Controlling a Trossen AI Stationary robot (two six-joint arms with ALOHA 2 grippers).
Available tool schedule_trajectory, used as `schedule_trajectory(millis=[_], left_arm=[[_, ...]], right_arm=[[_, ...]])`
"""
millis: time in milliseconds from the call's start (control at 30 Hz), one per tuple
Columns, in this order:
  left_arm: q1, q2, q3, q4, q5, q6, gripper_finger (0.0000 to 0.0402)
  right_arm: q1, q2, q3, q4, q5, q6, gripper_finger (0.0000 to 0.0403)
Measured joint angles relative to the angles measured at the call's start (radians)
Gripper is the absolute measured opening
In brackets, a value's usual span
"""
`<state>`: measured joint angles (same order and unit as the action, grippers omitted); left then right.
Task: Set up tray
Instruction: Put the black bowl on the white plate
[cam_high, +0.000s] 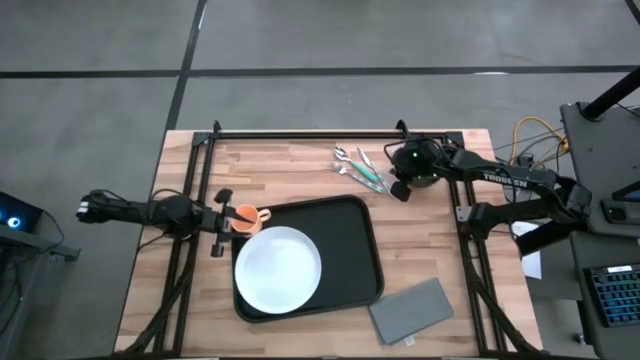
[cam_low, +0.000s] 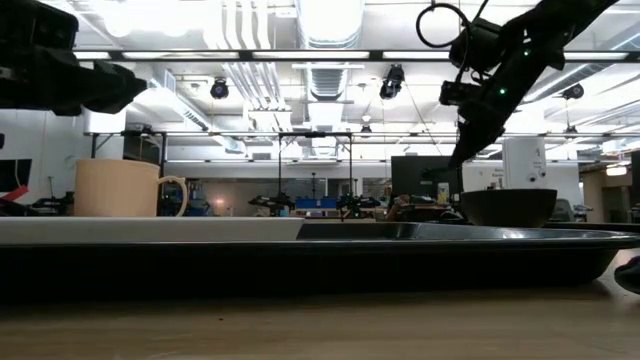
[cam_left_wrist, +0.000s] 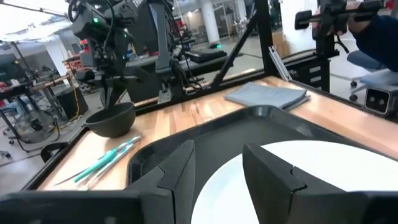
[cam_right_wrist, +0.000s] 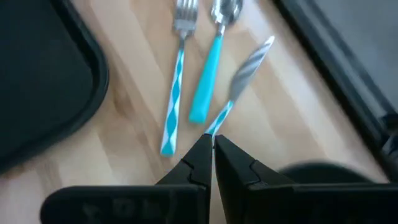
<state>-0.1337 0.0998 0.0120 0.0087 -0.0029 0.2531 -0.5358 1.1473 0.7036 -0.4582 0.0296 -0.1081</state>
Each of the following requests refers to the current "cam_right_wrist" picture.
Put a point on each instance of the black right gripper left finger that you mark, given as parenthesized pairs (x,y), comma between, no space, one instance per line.
(199,161)

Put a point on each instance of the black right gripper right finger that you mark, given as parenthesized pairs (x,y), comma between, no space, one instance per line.
(233,165)

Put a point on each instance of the black plastic tray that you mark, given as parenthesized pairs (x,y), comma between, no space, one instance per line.
(40,77)

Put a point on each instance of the black aluminium table frame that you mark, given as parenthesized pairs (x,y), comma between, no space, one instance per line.
(326,62)

